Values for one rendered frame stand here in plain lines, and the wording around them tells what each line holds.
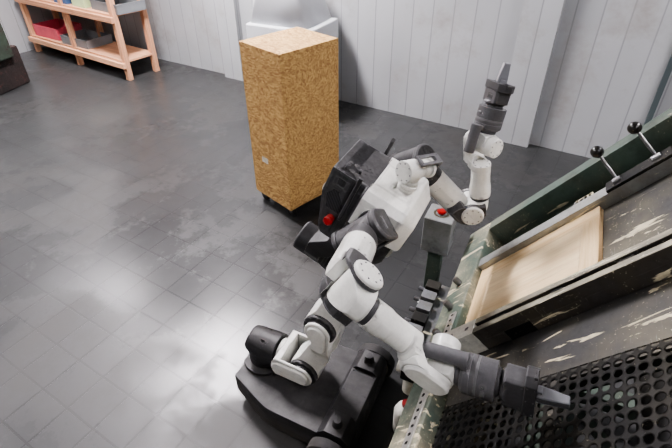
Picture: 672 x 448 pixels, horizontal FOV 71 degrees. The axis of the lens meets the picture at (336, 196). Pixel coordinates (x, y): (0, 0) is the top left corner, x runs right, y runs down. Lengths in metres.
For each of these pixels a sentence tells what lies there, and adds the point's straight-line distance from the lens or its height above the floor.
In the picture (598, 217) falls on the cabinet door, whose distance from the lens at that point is 1.60.
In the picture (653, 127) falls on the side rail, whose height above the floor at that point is 1.46.
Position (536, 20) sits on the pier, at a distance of 4.46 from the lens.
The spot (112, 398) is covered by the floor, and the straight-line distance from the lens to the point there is 2.75.
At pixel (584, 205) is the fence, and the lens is 1.67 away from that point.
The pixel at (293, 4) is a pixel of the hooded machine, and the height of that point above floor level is 1.17.
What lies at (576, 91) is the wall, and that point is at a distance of 4.65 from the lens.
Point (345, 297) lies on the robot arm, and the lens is 1.02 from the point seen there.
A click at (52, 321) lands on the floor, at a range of 3.26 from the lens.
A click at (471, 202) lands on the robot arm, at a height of 1.17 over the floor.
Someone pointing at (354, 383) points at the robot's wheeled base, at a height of 0.19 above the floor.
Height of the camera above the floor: 2.12
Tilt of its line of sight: 34 degrees down
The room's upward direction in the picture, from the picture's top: straight up
